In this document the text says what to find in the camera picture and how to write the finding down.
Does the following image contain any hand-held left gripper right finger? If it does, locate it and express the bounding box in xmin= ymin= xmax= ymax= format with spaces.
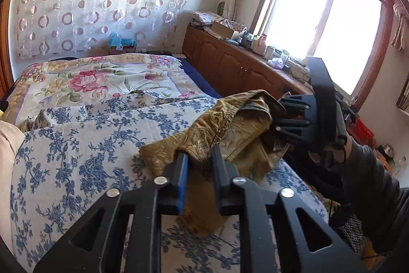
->
xmin=209 ymin=145 xmax=368 ymax=273

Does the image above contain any pink bottle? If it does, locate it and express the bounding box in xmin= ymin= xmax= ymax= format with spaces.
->
xmin=254 ymin=34 xmax=268 ymax=56

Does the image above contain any wooden framed window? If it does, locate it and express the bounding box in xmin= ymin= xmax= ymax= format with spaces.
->
xmin=251 ymin=0 xmax=395 ymax=110

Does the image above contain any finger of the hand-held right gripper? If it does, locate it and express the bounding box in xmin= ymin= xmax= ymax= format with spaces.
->
xmin=277 ymin=94 xmax=315 ymax=112
xmin=274 ymin=118 xmax=313 ymax=142

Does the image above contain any wooden cabinet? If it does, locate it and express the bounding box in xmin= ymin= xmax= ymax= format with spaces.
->
xmin=183 ymin=24 xmax=315 ymax=99

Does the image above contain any row of small containers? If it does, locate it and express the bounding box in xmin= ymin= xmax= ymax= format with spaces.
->
xmin=235 ymin=31 xmax=312 ymax=75

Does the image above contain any beige blanket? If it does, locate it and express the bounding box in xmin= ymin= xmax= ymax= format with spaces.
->
xmin=0 ymin=119 xmax=26 ymax=171

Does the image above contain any blue floral white cloth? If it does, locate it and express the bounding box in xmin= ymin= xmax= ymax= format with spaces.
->
xmin=9 ymin=91 xmax=330 ymax=273

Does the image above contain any navy bed sheet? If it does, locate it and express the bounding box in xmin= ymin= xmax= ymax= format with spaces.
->
xmin=174 ymin=56 xmax=224 ymax=99

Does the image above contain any pink rose floral blanket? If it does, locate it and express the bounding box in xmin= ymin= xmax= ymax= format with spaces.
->
xmin=6 ymin=53 xmax=208 ymax=133

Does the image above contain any teal packet pile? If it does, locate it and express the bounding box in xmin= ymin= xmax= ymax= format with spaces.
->
xmin=108 ymin=33 xmax=138 ymax=48

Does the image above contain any patterned fabric bundle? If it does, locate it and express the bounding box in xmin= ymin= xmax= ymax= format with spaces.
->
xmin=191 ymin=11 xmax=248 ymax=32

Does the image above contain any red plastic basket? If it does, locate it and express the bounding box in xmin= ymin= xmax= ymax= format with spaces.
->
xmin=351 ymin=116 xmax=376 ymax=146

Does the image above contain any cardboard box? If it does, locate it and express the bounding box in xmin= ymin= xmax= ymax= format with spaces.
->
xmin=211 ymin=20 xmax=235 ymax=39

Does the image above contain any person's right forearm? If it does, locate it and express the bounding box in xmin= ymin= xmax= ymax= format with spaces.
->
xmin=307 ymin=132 xmax=409 ymax=254

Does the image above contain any circle print dark cloth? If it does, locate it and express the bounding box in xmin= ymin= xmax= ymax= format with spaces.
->
xmin=339 ymin=214 xmax=371 ymax=257

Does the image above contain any golden paisley patterned garment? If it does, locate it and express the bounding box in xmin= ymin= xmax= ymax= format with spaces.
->
xmin=139 ymin=89 xmax=291 ymax=237

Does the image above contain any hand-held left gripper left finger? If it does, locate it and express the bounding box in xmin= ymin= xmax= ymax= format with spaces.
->
xmin=33 ymin=151 xmax=190 ymax=273

